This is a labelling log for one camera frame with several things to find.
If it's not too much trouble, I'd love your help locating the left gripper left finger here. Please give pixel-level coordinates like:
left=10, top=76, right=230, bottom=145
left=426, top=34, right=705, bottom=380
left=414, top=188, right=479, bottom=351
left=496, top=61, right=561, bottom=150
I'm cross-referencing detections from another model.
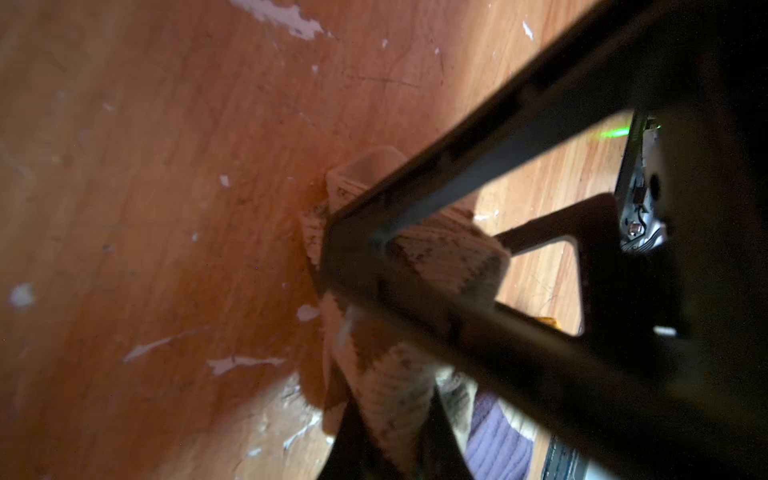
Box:
left=326, top=1, right=767, bottom=252

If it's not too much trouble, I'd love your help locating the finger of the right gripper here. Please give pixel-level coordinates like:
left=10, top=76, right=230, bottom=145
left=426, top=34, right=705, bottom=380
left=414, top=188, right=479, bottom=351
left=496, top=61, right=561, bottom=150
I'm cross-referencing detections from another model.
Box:
left=494, top=193, right=658, bottom=348

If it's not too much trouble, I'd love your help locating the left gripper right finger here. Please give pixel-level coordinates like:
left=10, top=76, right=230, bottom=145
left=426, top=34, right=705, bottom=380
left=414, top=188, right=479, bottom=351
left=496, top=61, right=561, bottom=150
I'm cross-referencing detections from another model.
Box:
left=322, top=242, right=767, bottom=479

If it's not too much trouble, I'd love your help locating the purple sock with yellow cuff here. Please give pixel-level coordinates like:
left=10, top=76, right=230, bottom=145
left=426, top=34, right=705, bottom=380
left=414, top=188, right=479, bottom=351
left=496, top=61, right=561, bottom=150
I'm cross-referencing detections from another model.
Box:
left=464, top=392, right=539, bottom=480

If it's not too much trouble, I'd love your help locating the beige brown argyle sock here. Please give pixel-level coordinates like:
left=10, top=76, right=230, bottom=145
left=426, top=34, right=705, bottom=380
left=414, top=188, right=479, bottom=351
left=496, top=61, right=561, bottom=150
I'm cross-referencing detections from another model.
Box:
left=299, top=145, right=512, bottom=475

